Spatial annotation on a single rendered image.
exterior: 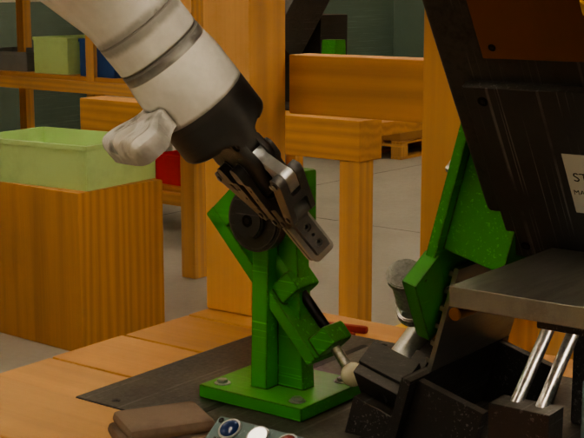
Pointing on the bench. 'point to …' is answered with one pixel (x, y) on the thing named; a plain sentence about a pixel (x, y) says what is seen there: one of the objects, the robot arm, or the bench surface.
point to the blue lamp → (228, 428)
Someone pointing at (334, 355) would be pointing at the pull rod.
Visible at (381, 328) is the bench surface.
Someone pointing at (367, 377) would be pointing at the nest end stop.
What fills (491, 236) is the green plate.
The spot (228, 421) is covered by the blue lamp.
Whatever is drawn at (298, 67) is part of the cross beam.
